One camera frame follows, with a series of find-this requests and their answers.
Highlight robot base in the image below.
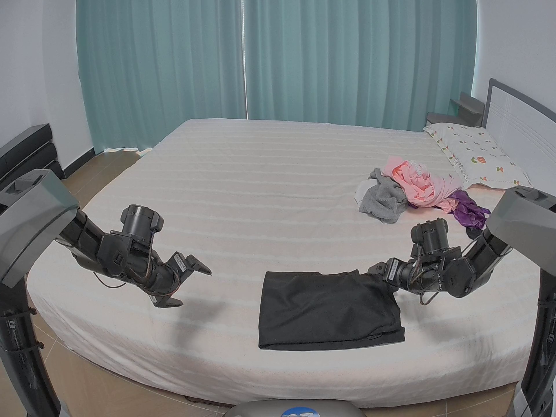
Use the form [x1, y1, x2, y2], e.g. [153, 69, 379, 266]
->
[222, 400, 365, 417]

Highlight grey bedside table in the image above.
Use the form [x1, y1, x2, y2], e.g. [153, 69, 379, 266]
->
[426, 92, 485, 131]

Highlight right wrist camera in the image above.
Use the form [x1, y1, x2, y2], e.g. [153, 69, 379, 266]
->
[368, 259, 401, 283]

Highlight bed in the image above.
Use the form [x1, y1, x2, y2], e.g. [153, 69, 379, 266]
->
[26, 78, 556, 408]

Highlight black T-shirt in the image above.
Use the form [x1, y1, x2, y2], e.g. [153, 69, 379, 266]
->
[257, 269, 406, 351]

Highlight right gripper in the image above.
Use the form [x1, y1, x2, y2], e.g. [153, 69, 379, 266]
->
[396, 261, 428, 295]

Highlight blue-green curtain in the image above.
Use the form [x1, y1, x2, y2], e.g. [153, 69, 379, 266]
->
[243, 0, 478, 131]
[76, 0, 248, 154]

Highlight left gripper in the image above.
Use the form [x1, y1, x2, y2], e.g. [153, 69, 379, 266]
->
[145, 255, 213, 309]

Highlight pile of clothes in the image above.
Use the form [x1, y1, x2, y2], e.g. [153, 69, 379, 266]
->
[355, 156, 492, 241]

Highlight white printed pillow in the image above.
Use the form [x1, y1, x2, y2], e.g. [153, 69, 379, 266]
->
[423, 122, 534, 190]

